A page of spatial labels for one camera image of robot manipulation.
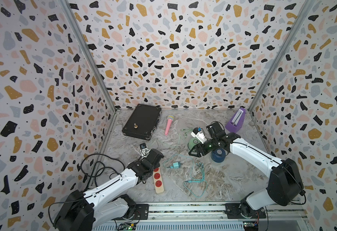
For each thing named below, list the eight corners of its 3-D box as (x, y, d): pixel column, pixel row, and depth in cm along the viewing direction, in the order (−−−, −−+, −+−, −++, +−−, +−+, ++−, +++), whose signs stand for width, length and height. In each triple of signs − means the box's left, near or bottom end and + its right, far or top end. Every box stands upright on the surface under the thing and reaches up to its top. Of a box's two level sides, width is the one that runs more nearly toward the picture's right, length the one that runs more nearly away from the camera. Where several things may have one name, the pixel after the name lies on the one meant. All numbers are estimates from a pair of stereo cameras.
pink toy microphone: (163, 134, 108) (162, 131, 105) (169, 117, 120) (168, 114, 117) (168, 135, 108) (168, 132, 105) (173, 118, 119) (173, 115, 116)
